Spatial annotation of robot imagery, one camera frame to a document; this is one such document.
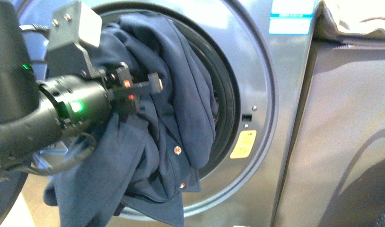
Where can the navy blue garment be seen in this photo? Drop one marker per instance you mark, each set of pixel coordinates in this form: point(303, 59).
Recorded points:
point(146, 160)

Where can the beige cloth on cabinet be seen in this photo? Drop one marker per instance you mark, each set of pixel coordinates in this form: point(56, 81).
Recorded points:
point(337, 19)

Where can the orange warning sticker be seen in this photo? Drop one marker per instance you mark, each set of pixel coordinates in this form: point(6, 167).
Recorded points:
point(244, 144)

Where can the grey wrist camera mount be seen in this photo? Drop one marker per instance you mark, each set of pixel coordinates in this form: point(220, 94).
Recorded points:
point(75, 27)

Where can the grey cabinet beside washer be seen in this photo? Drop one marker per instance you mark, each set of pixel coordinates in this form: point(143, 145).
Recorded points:
point(335, 173)

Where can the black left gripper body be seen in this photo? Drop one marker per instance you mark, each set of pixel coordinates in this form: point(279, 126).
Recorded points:
point(124, 91)

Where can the white blue energy label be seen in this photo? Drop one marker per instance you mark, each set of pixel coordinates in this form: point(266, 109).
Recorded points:
point(291, 17)

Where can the grey front-load washing machine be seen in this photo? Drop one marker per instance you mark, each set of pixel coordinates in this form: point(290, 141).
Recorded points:
point(258, 78)

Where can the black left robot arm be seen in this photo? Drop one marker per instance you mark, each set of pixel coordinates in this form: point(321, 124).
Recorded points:
point(35, 114)

